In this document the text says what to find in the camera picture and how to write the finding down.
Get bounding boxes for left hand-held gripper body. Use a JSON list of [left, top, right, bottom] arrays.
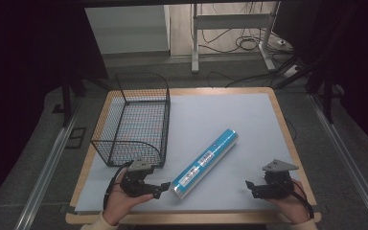
[[120, 158, 156, 197]]

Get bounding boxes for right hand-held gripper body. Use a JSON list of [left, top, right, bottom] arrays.
[[252, 158, 300, 199]]

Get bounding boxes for blue plastic wrap roll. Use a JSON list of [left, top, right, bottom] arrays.
[[169, 127, 240, 200]]

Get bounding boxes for black wire mesh basket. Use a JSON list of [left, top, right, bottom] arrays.
[[89, 72, 172, 169]]

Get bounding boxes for person's left hand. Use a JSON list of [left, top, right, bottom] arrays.
[[103, 177, 155, 227]]

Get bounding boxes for person's right hand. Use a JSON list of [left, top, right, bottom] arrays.
[[265, 177, 314, 225]]

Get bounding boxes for pale blue table mat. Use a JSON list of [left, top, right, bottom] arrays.
[[74, 92, 302, 214]]

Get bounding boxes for black metal stand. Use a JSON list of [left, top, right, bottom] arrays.
[[51, 74, 89, 128], [304, 62, 346, 125]]

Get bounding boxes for white power strip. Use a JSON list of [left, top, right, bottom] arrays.
[[282, 64, 303, 80]]

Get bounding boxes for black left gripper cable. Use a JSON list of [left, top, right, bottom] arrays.
[[103, 161, 134, 211]]

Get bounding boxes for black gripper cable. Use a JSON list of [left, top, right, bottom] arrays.
[[103, 161, 134, 211], [279, 180, 316, 220]]

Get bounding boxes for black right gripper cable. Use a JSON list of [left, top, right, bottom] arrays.
[[279, 180, 316, 220]]

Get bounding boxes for aluminium floor rail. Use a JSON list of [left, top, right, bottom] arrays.
[[13, 95, 84, 230], [307, 91, 368, 226]]

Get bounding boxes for black floor frame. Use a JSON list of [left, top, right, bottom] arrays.
[[64, 126, 87, 150]]

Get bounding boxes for long black floor cable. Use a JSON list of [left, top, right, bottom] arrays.
[[206, 55, 298, 89]]

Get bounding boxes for coiled black floor cables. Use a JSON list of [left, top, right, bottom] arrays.
[[199, 28, 288, 56]]

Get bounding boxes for white wall panel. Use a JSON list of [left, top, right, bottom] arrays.
[[83, 4, 172, 56]]

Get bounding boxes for white metal desk frame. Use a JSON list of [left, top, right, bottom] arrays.
[[190, 2, 282, 75]]

